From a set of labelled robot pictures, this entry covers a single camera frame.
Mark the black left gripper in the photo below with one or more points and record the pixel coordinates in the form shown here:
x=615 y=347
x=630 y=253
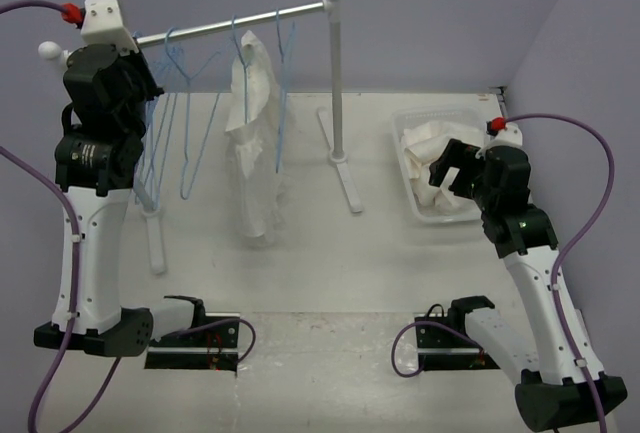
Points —
x=141 y=62

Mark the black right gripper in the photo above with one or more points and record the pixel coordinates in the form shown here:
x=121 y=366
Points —
x=457 y=154

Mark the light blue hangers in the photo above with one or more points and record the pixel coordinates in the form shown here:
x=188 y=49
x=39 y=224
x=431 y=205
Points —
x=162 y=116

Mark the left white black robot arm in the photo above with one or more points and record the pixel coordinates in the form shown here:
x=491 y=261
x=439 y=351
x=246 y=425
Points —
x=96 y=159

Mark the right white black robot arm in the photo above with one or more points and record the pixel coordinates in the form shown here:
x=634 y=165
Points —
x=559 y=380

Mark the light blue skirt hanger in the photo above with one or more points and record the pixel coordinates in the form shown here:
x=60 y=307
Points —
x=245 y=63

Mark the white hanging skirt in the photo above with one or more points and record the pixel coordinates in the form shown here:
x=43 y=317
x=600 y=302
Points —
x=257 y=189

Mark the white perforated plastic basket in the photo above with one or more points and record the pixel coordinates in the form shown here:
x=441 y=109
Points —
x=420 y=136

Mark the silver clothes rack rail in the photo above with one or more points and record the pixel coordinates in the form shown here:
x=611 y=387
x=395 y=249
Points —
x=229 y=25

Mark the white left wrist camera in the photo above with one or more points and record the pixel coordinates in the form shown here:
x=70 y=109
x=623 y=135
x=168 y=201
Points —
x=104 y=24

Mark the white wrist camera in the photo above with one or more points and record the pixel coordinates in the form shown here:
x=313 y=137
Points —
x=501 y=133
x=104 y=24

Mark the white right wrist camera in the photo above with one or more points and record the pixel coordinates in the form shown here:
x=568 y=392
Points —
x=501 y=133

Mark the white right rack post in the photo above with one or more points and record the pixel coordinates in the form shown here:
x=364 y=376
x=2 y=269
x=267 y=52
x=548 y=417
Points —
x=331 y=121

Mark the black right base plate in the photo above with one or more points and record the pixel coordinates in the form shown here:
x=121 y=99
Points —
x=440 y=350

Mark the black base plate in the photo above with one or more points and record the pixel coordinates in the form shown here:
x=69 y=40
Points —
x=440 y=350
x=214 y=349

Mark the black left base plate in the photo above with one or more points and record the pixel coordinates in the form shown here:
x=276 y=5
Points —
x=214 y=349

